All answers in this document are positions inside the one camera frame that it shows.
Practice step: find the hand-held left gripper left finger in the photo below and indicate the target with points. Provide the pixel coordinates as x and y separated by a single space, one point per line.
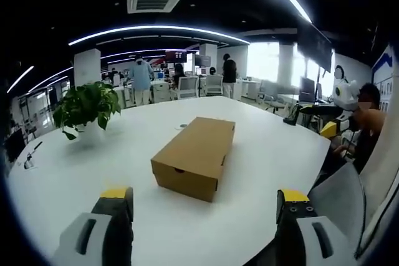
106 225

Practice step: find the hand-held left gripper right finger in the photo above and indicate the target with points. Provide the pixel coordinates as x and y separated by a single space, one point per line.
299 225

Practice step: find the brown cardboard shoe box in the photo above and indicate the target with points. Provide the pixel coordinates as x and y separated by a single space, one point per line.
194 157

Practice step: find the yellow box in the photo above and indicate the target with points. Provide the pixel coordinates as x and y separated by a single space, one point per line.
329 129

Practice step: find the grey office chair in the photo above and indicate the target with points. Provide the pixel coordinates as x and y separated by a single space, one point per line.
338 197

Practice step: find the white plant pot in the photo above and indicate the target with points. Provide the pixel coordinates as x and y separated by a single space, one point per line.
90 135

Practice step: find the black pen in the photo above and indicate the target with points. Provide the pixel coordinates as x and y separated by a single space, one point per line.
38 146

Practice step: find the small black stand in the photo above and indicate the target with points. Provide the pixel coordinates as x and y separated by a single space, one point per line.
290 119

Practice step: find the black computer monitor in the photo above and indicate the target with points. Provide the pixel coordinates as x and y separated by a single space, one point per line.
12 146

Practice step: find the green potted plant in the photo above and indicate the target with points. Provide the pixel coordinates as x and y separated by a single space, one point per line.
88 104

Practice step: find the white round table socket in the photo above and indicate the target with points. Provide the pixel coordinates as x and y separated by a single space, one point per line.
180 126

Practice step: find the white humanoid robot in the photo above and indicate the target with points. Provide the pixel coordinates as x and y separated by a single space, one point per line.
344 91

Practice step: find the white mesh office chair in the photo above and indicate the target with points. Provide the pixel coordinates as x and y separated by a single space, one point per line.
214 84
188 87

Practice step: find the black hanging monitor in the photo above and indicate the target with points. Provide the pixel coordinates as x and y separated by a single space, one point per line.
313 46

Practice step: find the ceiling air conditioner vent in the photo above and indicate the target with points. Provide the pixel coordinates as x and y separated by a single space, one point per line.
154 0

